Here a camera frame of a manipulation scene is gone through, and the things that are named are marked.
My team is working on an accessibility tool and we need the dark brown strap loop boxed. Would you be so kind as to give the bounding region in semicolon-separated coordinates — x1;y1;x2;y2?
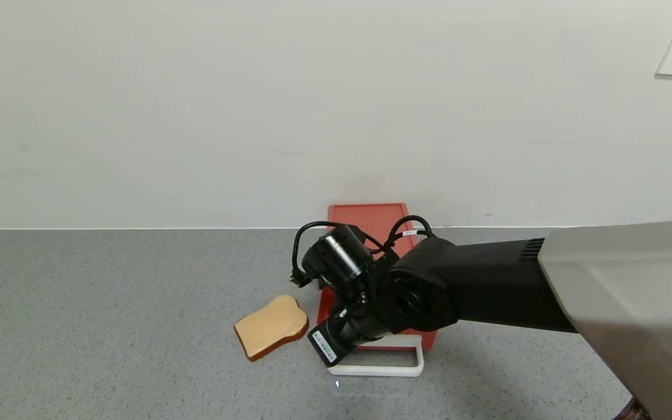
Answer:
613;398;655;420

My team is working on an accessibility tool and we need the black cable with white tag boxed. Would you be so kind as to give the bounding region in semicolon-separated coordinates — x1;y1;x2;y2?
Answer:
384;215;435;253

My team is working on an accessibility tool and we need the red drawer with white handle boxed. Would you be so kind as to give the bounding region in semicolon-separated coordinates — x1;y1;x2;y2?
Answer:
316;286;438;377

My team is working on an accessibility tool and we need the black cable with plug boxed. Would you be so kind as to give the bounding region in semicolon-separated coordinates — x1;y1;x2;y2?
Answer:
290;220;386;290

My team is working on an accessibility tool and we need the black labelled wrist camera box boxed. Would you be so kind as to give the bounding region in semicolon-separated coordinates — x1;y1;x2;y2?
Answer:
307;317;361;368

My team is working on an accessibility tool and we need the toy toast slice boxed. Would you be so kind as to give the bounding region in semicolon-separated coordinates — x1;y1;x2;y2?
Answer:
233;295;310;363

